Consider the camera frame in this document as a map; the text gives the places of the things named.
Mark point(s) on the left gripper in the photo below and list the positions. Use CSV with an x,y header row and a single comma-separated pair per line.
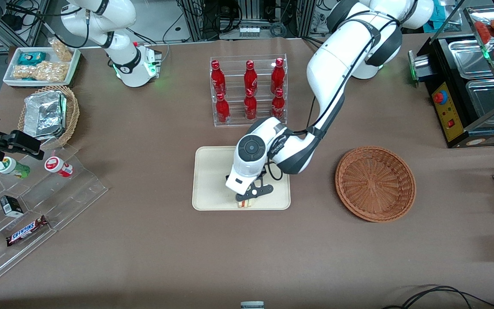
x,y
227,177

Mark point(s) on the triangular sandwich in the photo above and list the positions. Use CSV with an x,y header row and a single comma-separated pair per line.
x,y
244,204

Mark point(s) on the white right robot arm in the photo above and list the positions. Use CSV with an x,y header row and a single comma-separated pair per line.
x,y
122,43

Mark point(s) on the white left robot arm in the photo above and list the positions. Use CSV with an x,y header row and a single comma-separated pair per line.
x,y
337,64

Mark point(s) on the cream plastic tray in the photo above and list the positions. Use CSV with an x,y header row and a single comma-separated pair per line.
x,y
212,180

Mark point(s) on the light tan wicker basket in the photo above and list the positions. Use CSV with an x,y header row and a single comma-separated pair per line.
x,y
72,116

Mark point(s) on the white rectangular snack tray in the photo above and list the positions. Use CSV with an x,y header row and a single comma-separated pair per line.
x,y
73,68

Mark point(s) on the brown wicker basket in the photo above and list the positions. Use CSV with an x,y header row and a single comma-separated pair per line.
x,y
375,184

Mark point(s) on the green drink bottle white cap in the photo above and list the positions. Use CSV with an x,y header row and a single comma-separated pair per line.
x,y
13,167

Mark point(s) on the silver foil packet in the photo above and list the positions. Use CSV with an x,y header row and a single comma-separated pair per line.
x,y
43,115

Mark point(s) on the red drink bottle white cap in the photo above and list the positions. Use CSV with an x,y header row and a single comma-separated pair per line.
x,y
58,166

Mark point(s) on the small black box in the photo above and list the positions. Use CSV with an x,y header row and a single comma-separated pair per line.
x,y
12,206

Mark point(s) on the clear acrylic stepped display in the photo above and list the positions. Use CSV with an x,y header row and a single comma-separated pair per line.
x,y
71,193

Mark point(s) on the clear acrylic bottle rack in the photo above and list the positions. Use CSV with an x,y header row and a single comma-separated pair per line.
x,y
236,123

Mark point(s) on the large clear nut snack bag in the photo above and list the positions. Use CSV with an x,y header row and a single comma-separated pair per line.
x,y
41,72

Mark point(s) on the red cola bottle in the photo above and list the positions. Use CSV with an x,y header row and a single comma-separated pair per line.
x,y
250,108
222,110
277,77
218,79
278,107
250,78

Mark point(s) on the snickers chocolate bar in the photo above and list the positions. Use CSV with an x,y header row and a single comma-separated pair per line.
x,y
27,230

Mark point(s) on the teal snack packet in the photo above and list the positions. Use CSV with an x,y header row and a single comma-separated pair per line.
x,y
31,58

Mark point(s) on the small clear nut snack bag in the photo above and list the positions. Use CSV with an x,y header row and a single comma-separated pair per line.
x,y
61,50

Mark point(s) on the small grey device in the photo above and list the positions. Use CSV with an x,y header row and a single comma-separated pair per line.
x,y
252,305

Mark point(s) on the white power strip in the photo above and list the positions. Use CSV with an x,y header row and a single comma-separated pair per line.
x,y
249,31

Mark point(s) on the black food warmer cabinet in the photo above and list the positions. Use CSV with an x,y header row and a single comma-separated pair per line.
x,y
450,116

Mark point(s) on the teal cardboard box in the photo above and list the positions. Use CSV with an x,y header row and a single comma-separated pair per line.
x,y
444,15

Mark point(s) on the orange food in warmer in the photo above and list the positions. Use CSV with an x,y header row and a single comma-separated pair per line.
x,y
485,30

